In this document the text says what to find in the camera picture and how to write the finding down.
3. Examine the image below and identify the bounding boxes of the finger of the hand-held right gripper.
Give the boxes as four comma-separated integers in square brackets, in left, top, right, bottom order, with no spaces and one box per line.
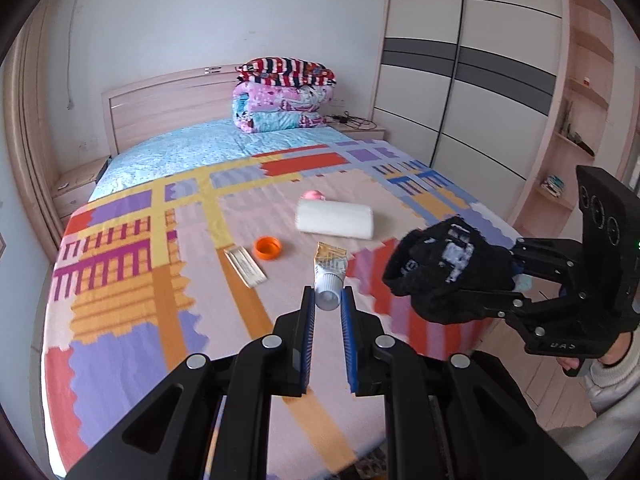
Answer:
[462,285,578,341]
[511,237,588,286]

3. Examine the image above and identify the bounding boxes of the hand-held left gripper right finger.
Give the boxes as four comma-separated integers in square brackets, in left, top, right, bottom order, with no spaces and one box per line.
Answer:
[340,286,588,480]

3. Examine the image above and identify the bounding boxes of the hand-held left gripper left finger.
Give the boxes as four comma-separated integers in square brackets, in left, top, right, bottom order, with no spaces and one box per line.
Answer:
[65,284,317,480]

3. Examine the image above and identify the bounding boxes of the toothpaste tube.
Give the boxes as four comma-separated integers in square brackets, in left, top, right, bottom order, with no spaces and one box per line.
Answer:
[314,241,349,311]

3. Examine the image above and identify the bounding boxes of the black cloth bundle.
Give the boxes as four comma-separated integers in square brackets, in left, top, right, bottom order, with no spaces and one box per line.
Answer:
[382,216,518,325]

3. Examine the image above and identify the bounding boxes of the person's right forearm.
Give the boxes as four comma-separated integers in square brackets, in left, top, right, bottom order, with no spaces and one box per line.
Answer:
[545,340,640,480]

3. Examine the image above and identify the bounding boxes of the person's right hand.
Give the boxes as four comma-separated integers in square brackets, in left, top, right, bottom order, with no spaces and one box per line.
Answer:
[555,332,635,376]

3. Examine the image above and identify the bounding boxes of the flat beige packet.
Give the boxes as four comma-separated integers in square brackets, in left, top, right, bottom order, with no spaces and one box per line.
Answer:
[223,246,267,289]

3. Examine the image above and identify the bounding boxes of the orange bottle cap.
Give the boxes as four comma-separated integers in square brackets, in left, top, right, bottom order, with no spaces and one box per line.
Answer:
[254,236,282,261]

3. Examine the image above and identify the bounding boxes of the white paper roll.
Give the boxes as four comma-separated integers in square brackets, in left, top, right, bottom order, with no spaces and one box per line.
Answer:
[296,199,375,241]

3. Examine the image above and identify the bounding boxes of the colourful patterned bedspread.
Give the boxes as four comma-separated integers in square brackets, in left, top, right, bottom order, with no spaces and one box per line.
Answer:
[42,137,523,480]

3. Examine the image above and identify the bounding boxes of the sliding door wardrobe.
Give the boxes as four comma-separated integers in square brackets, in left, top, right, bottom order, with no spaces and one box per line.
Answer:
[372,0,568,231]

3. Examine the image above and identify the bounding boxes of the wooden corner shelf unit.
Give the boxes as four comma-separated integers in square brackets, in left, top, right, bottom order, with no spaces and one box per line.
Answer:
[512,0,617,226]

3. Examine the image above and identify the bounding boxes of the wooden nightstand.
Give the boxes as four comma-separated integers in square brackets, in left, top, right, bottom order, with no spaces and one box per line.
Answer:
[325,117,387,142]
[51,156,111,221]

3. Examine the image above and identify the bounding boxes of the pink folded quilt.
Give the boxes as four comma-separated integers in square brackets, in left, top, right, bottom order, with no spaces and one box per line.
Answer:
[231,81,328,133]

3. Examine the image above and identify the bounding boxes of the striped folded blanket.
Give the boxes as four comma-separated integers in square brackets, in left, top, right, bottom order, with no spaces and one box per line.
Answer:
[236,57,337,88]

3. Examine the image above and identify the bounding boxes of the wooden bed headboard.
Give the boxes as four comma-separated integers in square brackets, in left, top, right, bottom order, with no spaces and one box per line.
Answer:
[101,64,246,156]

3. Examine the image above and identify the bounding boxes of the black charger cables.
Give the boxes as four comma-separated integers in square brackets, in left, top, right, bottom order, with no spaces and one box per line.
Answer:
[325,112,378,131]

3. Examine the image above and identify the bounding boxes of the wall cable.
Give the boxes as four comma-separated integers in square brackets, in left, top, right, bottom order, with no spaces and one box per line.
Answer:
[64,0,85,111]

